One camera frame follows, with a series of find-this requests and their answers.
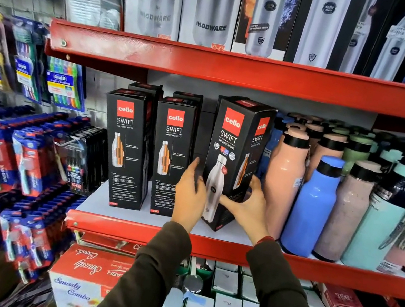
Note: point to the person's right hand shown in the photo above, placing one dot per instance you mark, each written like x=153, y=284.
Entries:
x=250, y=214

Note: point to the person's left hand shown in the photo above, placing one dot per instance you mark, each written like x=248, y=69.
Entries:
x=189, y=196

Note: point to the person's right thumb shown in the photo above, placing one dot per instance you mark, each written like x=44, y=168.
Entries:
x=230, y=204

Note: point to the person's left fingers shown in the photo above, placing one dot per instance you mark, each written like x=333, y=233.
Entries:
x=192, y=173

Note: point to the person's right forearm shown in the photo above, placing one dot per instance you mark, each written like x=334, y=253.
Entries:
x=285, y=306

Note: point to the person's left forearm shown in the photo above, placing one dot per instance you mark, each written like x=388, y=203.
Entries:
x=144, y=282

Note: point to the black bottle box orange bottle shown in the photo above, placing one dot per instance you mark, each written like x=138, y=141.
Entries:
x=151, y=89
x=125, y=145
x=169, y=153
x=191, y=97

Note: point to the steel bottle lid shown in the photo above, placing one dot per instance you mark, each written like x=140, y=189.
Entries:
x=193, y=284

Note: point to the row of black toothbrush packs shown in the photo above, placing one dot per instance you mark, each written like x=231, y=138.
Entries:
x=82, y=161

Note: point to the red metal shelf rack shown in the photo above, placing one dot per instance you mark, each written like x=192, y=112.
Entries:
x=240, y=70

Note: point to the group of pastel water bottles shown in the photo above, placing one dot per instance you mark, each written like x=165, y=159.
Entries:
x=350, y=201

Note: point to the red and white combo box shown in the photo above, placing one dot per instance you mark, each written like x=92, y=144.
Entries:
x=83, y=275

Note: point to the black box with flame print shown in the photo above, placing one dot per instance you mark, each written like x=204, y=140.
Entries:
x=268, y=14

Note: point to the rows of red-blue toothbrush packs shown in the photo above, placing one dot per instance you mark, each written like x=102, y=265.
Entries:
x=6, y=179

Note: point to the hanging multicolour toothbrush packs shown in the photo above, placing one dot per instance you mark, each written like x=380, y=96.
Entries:
x=27, y=62

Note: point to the black box with white bottle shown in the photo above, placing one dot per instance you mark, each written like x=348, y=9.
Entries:
x=326, y=25
x=400, y=38

